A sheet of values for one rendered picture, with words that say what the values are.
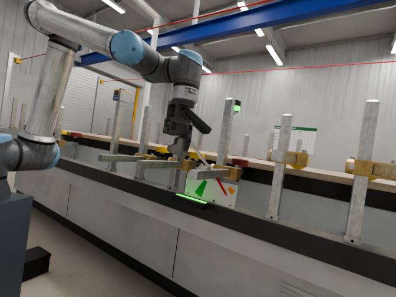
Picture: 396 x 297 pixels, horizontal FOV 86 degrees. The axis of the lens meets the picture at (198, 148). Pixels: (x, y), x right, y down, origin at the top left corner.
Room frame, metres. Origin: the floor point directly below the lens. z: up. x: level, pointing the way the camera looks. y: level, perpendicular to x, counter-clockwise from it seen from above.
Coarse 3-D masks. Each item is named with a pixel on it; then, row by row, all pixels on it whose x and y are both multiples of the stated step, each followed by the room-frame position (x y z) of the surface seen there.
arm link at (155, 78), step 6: (162, 60) 0.71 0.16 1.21; (168, 60) 0.71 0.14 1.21; (162, 66) 0.71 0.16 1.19; (168, 66) 0.71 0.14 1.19; (156, 72) 0.71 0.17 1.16; (162, 72) 0.73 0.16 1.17; (168, 72) 0.72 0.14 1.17; (144, 78) 0.77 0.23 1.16; (150, 78) 0.74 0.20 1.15; (156, 78) 0.74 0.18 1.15; (162, 78) 0.74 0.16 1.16; (168, 78) 0.73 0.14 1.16
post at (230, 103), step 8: (232, 104) 0.93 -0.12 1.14; (224, 112) 0.94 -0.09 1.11; (232, 112) 0.94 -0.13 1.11; (224, 120) 0.94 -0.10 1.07; (232, 120) 0.95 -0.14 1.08; (224, 128) 0.94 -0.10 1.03; (224, 136) 0.93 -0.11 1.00; (224, 144) 0.93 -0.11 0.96; (224, 152) 0.93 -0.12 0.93; (224, 160) 0.93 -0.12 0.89
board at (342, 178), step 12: (132, 144) 1.51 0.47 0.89; (156, 144) 1.91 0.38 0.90; (204, 156) 1.19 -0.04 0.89; (216, 156) 1.15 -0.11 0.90; (228, 156) 1.43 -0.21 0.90; (264, 168) 1.01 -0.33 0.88; (288, 168) 0.96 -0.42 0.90; (312, 168) 1.49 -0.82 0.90; (324, 180) 0.88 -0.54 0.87; (336, 180) 0.86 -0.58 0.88; (348, 180) 0.84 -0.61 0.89; (372, 180) 0.90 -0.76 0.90; (384, 180) 1.09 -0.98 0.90
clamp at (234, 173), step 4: (212, 164) 0.96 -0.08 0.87; (216, 164) 0.94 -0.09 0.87; (216, 168) 0.93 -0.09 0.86; (220, 168) 0.92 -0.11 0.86; (224, 168) 0.91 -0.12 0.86; (228, 168) 0.90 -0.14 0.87; (232, 168) 0.89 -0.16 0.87; (236, 168) 0.90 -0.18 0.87; (232, 172) 0.89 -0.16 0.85; (236, 172) 0.88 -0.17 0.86; (240, 172) 0.92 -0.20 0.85; (232, 176) 0.89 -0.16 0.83; (236, 176) 0.88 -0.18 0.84
